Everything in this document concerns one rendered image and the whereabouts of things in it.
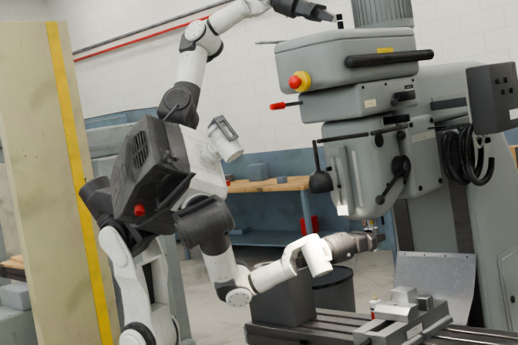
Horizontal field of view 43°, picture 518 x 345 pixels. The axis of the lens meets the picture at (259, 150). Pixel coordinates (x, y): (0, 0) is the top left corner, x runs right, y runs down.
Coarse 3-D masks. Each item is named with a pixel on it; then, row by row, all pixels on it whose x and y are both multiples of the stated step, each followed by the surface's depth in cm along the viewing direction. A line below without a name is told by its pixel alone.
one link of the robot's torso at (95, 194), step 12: (96, 180) 218; (108, 180) 221; (84, 192) 218; (96, 192) 214; (108, 192) 212; (96, 204) 214; (108, 204) 212; (96, 216) 217; (132, 228) 208; (144, 240) 210; (132, 252) 212
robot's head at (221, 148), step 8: (216, 128) 194; (224, 128) 195; (208, 136) 196; (216, 136) 194; (224, 136) 193; (208, 144) 199; (216, 144) 195; (224, 144) 192; (232, 144) 192; (208, 152) 196; (216, 152) 196; (224, 152) 192; (232, 152) 191; (240, 152) 195; (216, 160) 196; (224, 160) 194; (232, 160) 196
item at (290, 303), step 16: (304, 272) 234; (272, 288) 234; (288, 288) 228; (304, 288) 234; (256, 304) 241; (272, 304) 235; (288, 304) 229; (304, 304) 233; (256, 320) 243; (272, 320) 237; (288, 320) 231; (304, 320) 233
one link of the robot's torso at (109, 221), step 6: (108, 216) 214; (102, 222) 215; (108, 222) 213; (114, 222) 213; (120, 222) 213; (102, 228) 216; (120, 228) 211; (126, 228) 212; (120, 234) 211; (126, 234) 211; (126, 240) 211; (132, 240) 212
